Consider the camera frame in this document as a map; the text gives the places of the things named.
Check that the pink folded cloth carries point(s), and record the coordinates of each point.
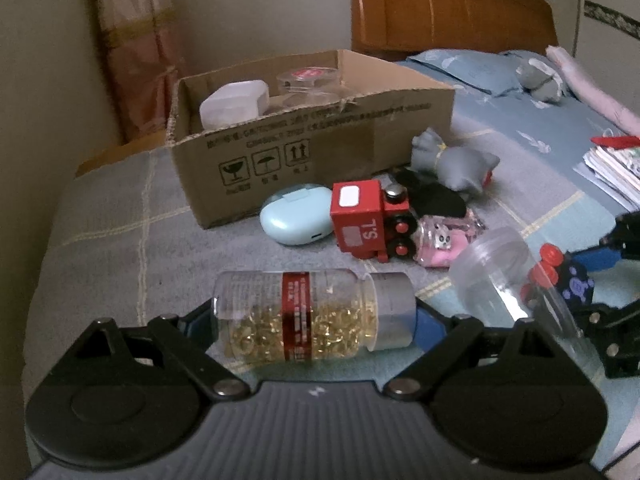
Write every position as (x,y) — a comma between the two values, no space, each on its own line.
(595,90)

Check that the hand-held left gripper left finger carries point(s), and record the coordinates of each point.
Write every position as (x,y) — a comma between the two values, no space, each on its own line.
(202,318)

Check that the light blue printed bedsheet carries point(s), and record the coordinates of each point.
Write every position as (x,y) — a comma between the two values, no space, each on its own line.
(540,125)

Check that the grey plaid blanket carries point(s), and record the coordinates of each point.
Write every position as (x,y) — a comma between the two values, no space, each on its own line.
(125,260)

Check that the wooden headboard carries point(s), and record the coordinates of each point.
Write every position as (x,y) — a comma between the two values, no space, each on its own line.
(450,5)

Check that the patterned pink curtain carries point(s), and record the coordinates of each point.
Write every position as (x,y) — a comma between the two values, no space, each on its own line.
(135,50)

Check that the clear jar with red label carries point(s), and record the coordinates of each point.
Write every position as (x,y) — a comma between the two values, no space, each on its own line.
(306,77)

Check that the red flat item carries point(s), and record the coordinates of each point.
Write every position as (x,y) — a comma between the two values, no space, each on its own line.
(617,141)

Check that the grey plush cat toy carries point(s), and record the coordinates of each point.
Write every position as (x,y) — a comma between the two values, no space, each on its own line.
(450,165)

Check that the white plastic container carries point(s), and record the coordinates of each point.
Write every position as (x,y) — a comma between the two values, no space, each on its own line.
(232,105)

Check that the red wooden toy train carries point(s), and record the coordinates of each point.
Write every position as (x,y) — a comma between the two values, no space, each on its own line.
(357,220)

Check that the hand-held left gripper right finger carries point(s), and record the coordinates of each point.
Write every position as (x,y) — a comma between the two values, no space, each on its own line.
(426,321)

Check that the pink clear plastic toy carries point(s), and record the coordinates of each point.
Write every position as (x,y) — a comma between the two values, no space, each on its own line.
(442,247)

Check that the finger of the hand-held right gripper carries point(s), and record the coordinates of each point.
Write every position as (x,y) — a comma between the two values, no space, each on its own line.
(625,235)
(617,340)

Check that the blue toy car red wheels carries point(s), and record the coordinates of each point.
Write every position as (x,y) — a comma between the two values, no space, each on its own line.
(577,285)

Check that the clear bottle of gold capsules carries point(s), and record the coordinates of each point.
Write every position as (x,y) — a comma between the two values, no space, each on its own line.
(260,320)

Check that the cardboard box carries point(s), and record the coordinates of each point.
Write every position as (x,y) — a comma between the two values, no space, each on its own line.
(300,160)

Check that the light blue pillow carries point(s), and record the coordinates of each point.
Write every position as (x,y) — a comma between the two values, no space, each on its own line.
(470,67)

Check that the black glossy plastic object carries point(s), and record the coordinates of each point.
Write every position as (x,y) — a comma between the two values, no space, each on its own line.
(440,203)

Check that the light blue earbuds case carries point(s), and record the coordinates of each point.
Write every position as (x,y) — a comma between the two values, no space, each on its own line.
(290,220)

